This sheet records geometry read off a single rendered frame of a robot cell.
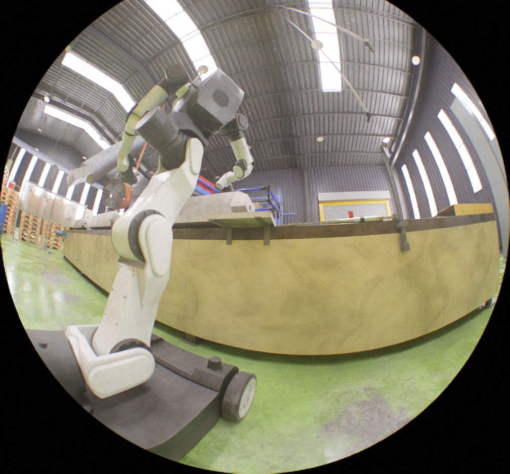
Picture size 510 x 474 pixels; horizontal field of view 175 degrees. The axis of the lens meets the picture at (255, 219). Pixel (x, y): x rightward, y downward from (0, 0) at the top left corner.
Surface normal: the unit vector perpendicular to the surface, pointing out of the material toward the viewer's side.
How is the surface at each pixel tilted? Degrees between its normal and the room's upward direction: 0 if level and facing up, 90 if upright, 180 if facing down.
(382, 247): 90
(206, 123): 174
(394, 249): 90
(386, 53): 169
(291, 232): 90
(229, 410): 73
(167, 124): 113
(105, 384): 90
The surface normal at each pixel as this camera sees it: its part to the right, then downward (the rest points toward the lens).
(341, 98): -0.08, 0.90
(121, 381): 0.95, -0.05
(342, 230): -0.29, -0.26
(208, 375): -0.19, -0.87
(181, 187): 0.79, 0.25
